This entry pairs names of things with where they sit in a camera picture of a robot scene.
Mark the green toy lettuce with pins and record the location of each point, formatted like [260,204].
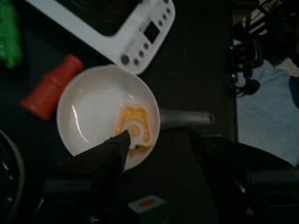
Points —
[8,33]

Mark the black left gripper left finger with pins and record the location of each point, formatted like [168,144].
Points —
[102,163]

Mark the red toy ketchup bottle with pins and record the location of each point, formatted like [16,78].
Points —
[51,89]

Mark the white toy frying pan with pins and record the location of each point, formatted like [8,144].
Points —
[102,112]

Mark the white toy induction cooktop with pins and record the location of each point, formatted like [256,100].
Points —
[128,32]

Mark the dark round plate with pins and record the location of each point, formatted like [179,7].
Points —
[11,178]

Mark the green sushi piece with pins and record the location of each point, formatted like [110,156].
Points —
[148,208]

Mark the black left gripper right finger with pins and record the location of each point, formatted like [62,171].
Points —
[234,172]

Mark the toast with fried egg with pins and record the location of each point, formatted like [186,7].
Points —
[135,124]

